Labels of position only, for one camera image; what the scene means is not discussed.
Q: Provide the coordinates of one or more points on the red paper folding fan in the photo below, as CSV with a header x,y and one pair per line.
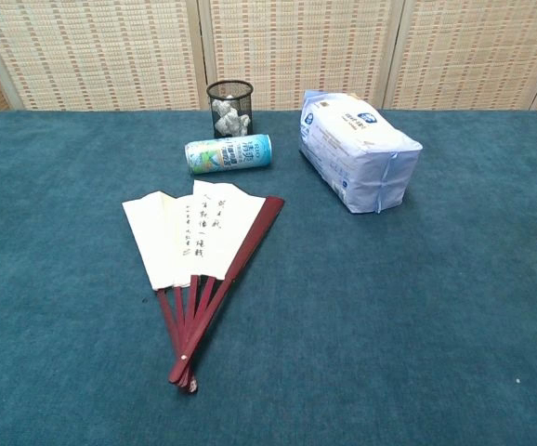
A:
x,y
203,232

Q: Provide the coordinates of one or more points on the teal table cloth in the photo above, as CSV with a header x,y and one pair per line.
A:
x,y
343,325

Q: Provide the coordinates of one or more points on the light blue tissue pack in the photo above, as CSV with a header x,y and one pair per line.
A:
x,y
357,158

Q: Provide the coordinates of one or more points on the light blue drink can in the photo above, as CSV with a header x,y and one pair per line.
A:
x,y
229,153

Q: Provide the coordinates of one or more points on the crumpled white paper ball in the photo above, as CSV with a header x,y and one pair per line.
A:
x,y
229,120

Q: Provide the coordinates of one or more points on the black mesh pen holder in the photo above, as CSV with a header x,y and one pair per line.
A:
x,y
245,95

